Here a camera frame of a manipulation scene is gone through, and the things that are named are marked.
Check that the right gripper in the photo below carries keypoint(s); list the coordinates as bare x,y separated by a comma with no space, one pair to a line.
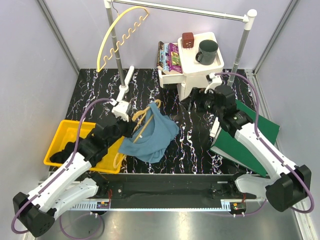
198,95

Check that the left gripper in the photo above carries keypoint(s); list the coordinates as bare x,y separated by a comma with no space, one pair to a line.
130,126

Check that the orange-yellow plastic hanger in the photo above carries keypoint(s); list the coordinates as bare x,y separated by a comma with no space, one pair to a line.
141,124

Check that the blue tank top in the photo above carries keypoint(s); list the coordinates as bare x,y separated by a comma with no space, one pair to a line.
150,142

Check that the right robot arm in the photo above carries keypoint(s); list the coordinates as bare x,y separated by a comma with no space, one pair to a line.
287,183

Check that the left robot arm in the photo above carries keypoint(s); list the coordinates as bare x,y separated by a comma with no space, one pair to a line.
72,182

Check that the purple book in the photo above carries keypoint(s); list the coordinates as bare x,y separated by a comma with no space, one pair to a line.
174,59

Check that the white side cabinet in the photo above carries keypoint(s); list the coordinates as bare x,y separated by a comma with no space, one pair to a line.
193,73

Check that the dark green mug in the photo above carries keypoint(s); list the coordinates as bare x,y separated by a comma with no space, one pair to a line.
207,51

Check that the blue book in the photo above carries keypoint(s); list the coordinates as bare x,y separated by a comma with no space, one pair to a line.
164,57

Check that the green folder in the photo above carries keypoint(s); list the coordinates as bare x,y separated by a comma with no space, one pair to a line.
229,148

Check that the yellow plastic bin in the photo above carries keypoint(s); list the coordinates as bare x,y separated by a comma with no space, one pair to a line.
67,132

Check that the brown cube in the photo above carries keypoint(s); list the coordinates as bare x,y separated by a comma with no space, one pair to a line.
187,40

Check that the dark brown book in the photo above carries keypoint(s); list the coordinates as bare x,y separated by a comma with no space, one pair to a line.
160,56

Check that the black cloth in bin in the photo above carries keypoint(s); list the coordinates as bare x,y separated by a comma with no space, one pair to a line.
61,156

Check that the white clothes rack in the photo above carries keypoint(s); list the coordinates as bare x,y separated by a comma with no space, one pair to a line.
110,44

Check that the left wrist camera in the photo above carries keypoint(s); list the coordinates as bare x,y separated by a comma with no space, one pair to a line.
121,109

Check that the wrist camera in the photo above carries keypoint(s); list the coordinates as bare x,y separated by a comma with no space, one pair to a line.
213,81
121,109

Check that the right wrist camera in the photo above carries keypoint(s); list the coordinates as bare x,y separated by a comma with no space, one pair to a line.
213,81

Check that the aluminium frame rail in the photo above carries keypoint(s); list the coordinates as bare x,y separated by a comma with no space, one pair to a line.
160,205

